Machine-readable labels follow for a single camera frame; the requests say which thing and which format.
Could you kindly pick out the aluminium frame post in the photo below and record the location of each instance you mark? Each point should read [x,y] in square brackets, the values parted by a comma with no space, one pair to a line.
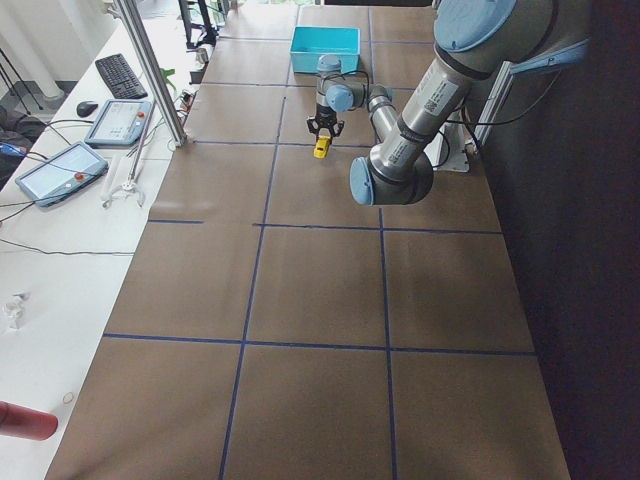
[128,13]

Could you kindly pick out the yellow beetle toy car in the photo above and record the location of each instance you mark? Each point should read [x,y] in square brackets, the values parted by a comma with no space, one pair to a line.
[322,146]

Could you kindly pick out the red cylinder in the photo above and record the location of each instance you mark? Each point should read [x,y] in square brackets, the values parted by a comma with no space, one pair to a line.
[21,422]

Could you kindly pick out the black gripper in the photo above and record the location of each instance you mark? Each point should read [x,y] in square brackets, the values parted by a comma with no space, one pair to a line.
[324,116]

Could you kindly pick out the crumpled white paper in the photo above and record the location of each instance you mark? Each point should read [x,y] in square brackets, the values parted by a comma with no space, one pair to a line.
[14,310]

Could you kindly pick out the black computer mouse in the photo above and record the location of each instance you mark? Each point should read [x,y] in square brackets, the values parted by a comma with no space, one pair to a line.
[86,108]

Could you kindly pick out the teal plastic bin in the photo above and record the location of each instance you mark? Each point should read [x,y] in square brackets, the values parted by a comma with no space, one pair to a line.
[309,43]

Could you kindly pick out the far teach pendant tablet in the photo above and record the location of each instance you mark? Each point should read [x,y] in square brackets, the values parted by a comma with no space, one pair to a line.
[120,123]

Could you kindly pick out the teach pendant tablet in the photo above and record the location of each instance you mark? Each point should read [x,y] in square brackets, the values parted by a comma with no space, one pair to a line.
[65,174]
[120,123]

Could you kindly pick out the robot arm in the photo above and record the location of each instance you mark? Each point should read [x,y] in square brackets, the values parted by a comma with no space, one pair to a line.
[472,40]

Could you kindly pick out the near teach pendant tablet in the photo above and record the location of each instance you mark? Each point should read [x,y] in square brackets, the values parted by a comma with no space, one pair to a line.
[65,174]

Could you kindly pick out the black keyboard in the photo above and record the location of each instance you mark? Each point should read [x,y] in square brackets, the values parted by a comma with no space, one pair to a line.
[119,78]

